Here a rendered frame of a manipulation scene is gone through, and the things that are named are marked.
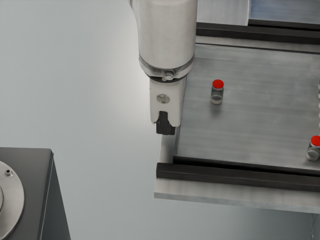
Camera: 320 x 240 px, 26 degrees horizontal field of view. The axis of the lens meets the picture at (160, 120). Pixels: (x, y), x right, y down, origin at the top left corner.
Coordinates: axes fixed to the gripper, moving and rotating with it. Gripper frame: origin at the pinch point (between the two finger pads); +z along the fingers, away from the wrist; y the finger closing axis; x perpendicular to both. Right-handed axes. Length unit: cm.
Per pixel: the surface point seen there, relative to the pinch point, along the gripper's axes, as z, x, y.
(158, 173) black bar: 3.1, 0.3, -8.2
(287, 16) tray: 4.2, -21.3, 32.9
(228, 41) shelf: 4.4, -9.8, 24.9
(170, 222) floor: 92, 1, 33
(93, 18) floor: 92, 40, 118
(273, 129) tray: 4.2, -18.7, 4.1
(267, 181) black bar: 2.5, -17.6, -8.1
